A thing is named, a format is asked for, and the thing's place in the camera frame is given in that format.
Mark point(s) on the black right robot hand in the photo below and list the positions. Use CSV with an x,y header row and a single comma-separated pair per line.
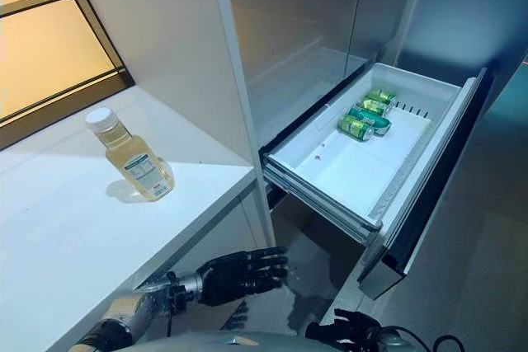
x,y
350,329

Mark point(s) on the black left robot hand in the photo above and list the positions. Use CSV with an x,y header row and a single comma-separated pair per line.
x,y
231,273

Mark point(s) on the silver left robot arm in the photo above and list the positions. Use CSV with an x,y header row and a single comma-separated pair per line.
x,y
136,311

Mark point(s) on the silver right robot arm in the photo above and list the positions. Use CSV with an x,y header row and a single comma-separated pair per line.
x,y
392,337

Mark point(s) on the white fridge drawer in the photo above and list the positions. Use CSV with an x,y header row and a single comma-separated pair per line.
x,y
371,162

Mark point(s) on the silver fridge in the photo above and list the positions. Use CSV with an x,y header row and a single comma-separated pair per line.
x,y
330,38

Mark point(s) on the grey robot torso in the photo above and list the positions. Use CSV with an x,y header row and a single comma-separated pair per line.
x,y
231,337

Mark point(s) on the white counter cabinet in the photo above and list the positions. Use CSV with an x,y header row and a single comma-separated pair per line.
x,y
103,212

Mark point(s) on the yellow drink bottle white cap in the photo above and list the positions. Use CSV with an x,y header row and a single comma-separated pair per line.
x,y
134,156

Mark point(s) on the green drink can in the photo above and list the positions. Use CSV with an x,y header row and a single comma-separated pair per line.
x,y
358,127
375,106
370,117
382,96

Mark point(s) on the window with dark frame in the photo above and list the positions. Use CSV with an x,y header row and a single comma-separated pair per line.
x,y
49,38

